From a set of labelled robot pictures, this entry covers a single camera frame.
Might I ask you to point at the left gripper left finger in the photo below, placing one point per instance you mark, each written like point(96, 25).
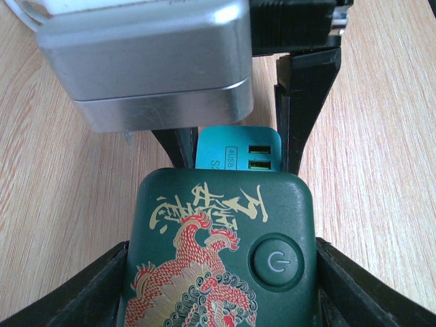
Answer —
point(90, 298)

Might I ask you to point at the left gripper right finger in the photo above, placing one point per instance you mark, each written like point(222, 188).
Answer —
point(351, 296)

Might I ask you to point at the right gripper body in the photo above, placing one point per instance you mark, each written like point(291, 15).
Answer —
point(297, 26)

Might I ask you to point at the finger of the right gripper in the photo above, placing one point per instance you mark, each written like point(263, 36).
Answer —
point(180, 144)
point(303, 83)

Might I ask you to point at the teal power strip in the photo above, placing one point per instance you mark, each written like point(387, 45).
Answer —
point(239, 148)

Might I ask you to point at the dark green dragon charger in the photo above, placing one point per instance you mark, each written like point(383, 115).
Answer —
point(221, 248)

